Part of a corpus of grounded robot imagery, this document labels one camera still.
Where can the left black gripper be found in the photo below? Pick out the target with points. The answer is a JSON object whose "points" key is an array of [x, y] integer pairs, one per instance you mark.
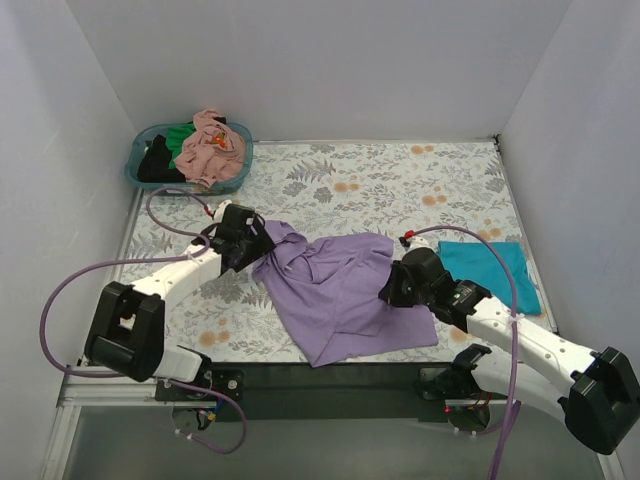
{"points": [[258, 241]]}

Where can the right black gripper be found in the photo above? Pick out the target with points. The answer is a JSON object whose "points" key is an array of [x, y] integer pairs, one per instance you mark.
{"points": [[393, 285]]}

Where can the purple t shirt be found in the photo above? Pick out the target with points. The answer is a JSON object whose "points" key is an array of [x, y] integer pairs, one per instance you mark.
{"points": [[325, 293]]}

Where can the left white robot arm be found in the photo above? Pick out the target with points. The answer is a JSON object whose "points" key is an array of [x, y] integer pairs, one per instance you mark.
{"points": [[127, 334]]}

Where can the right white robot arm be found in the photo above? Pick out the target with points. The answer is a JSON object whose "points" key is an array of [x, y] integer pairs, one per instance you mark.
{"points": [[594, 393]]}

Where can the folded teal t shirt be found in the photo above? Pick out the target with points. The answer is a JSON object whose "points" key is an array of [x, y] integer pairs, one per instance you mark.
{"points": [[473, 261]]}

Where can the pink crumpled shirt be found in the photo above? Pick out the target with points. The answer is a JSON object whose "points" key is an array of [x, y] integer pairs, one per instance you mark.
{"points": [[213, 153]]}

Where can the floral patterned table mat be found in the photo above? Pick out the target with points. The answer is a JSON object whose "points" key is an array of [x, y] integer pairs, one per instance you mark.
{"points": [[458, 191]]}

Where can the black shirt in basket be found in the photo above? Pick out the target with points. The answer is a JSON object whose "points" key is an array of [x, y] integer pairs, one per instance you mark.
{"points": [[154, 167]]}

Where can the green shirt in basket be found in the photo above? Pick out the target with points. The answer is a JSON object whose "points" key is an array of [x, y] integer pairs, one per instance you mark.
{"points": [[175, 138]]}

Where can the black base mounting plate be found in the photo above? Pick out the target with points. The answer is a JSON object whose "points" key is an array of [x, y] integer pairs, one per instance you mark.
{"points": [[296, 391]]}

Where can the teal plastic laundry basket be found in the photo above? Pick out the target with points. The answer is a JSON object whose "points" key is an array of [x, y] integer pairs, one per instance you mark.
{"points": [[142, 142]]}

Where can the aluminium frame rail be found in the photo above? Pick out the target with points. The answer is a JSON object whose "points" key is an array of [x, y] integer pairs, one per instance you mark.
{"points": [[77, 393]]}

